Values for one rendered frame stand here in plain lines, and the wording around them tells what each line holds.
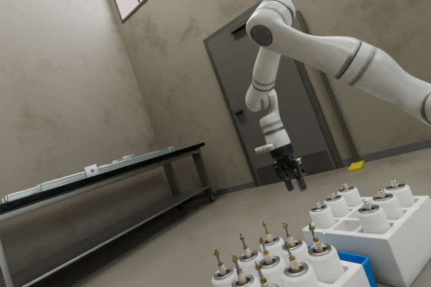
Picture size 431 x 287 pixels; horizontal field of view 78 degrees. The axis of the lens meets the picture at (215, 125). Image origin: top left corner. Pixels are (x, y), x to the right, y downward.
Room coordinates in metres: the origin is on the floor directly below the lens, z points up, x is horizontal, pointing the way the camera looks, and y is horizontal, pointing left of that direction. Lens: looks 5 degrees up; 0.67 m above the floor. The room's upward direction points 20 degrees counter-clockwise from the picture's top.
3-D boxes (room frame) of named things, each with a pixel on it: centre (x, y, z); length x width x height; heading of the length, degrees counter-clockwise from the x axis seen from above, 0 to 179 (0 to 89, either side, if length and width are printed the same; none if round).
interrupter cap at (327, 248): (0.89, -0.18, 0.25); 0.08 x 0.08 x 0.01
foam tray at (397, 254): (1.23, -0.48, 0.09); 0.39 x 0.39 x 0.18; 33
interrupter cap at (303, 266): (0.83, -0.08, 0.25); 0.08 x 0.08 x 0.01
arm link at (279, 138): (0.88, -0.16, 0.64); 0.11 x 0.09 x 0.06; 113
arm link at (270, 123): (0.89, -0.19, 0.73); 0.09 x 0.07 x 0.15; 97
